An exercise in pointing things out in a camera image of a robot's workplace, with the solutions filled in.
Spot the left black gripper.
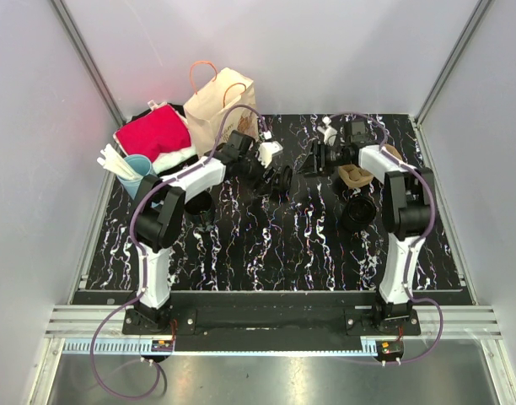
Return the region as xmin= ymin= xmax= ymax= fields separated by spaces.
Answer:
xmin=238 ymin=149 xmax=277 ymax=197

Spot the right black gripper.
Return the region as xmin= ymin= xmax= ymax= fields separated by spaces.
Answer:
xmin=295 ymin=140 xmax=348 ymax=179

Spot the single black paper cup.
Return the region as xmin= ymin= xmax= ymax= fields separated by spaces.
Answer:
xmin=271 ymin=165 xmax=293 ymax=194

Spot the black cup stack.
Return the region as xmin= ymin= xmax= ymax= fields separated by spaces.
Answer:
xmin=185 ymin=192 xmax=215 ymax=227
xmin=341 ymin=195 xmax=376 ymax=232

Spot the cream bear paper bag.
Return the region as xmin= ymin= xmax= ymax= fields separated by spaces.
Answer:
xmin=184 ymin=67 xmax=258 ymax=156

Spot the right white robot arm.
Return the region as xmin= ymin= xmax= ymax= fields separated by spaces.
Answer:
xmin=297 ymin=115 xmax=437 ymax=335

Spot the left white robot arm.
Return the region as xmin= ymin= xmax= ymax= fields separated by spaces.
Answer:
xmin=127 ymin=131 xmax=283 ymax=334

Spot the red napkin stack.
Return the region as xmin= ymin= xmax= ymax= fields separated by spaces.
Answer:
xmin=113 ymin=100 xmax=197 ymax=174

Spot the black napkin tray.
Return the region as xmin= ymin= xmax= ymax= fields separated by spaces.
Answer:
xmin=127 ymin=103 xmax=188 ymax=125

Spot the light blue cup holder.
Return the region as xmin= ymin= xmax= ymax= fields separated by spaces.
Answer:
xmin=116 ymin=154 xmax=156 ymax=199

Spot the white stirrer sticks bundle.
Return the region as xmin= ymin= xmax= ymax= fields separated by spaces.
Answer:
xmin=97 ymin=144 xmax=142 ymax=181

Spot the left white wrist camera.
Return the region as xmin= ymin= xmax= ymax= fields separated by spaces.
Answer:
xmin=257 ymin=131 xmax=283 ymax=169

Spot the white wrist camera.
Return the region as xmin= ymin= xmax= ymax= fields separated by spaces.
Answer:
xmin=257 ymin=131 xmax=283 ymax=169
xmin=317 ymin=116 xmax=338 ymax=146

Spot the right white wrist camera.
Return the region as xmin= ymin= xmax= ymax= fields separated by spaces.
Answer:
xmin=317 ymin=116 xmax=338 ymax=146

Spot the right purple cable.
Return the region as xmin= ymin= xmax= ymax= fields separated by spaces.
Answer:
xmin=325 ymin=111 xmax=444 ymax=365

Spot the purple cable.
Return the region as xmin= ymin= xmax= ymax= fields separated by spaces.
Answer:
xmin=325 ymin=111 xmax=444 ymax=365
xmin=89 ymin=105 xmax=271 ymax=399

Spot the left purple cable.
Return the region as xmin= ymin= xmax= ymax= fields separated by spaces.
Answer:
xmin=89 ymin=105 xmax=271 ymax=399

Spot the aluminium rail frame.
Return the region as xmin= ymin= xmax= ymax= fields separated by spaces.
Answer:
xmin=29 ymin=1 xmax=516 ymax=404

